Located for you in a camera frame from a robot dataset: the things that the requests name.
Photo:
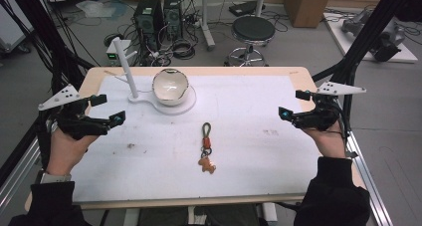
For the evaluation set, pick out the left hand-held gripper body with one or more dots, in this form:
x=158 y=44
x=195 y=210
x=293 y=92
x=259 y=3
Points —
x=76 y=119

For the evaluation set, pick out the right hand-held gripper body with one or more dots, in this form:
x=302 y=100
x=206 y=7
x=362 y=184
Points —
x=323 y=111

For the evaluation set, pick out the white key hanger stand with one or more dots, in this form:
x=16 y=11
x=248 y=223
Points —
x=159 y=101

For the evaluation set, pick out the person's right hand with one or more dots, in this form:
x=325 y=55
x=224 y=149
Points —
x=326 y=143

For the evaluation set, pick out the person's left hand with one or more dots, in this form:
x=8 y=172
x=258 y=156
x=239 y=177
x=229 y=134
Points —
x=68 y=153

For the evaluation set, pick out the white power supply box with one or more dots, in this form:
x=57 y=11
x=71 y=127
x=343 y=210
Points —
x=116 y=51

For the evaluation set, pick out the white ceramic bowl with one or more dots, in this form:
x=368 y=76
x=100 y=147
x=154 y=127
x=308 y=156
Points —
x=170 y=86

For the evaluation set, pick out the silver wristwatch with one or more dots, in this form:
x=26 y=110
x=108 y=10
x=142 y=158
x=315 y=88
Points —
x=54 y=178

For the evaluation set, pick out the black round stool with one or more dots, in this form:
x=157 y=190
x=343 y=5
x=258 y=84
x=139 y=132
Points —
x=253 y=37

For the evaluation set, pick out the white table mat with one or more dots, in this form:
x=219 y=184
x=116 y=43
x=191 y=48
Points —
x=195 y=139

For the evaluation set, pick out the black metal stand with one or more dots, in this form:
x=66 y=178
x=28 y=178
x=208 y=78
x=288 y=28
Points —
x=43 y=37
x=365 y=37

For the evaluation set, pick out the cardboard box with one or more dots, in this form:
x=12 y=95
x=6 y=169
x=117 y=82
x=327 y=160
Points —
x=307 y=5

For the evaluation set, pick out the white board with devices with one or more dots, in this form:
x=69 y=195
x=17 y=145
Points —
x=371 y=33

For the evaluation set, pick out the black computer tower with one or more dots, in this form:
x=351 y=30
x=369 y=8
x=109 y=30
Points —
x=173 y=15
x=148 y=18

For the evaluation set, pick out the white table leg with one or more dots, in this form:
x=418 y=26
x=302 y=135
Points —
x=206 y=20

